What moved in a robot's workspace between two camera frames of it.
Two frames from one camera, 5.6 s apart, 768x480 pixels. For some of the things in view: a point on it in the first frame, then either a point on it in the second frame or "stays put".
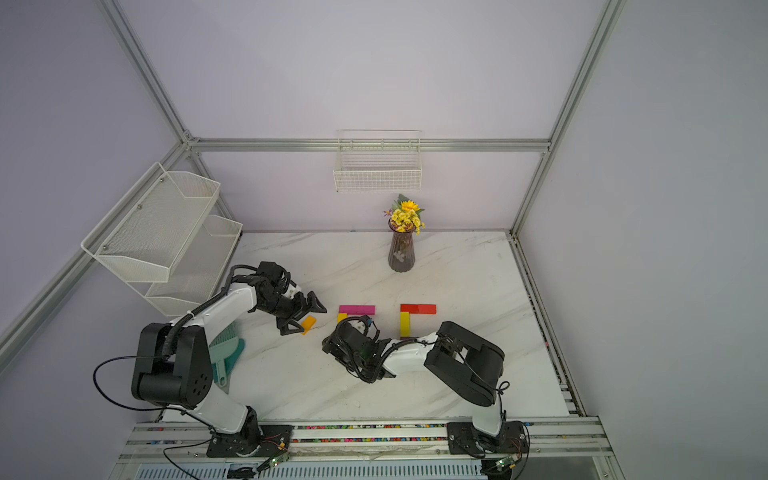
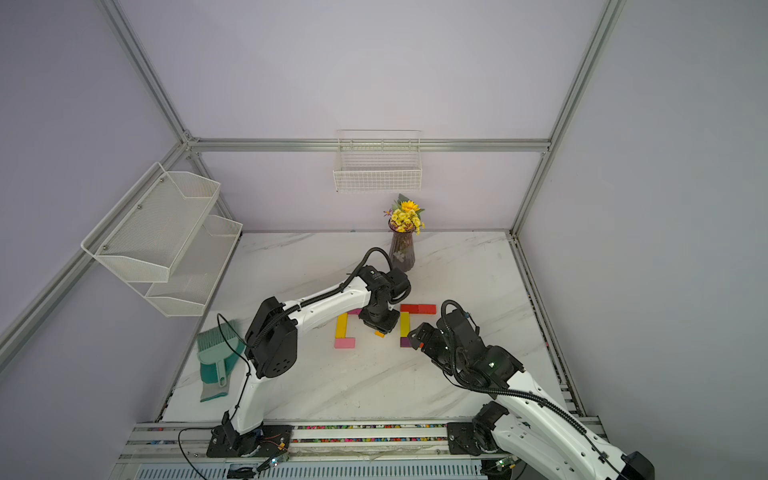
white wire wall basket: [373, 160] stays put
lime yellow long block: [405, 324] stays put
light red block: [429, 309] stays put
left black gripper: [300, 308] to [385, 327]
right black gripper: [336, 348] to [430, 347]
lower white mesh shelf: [198, 271] stays put
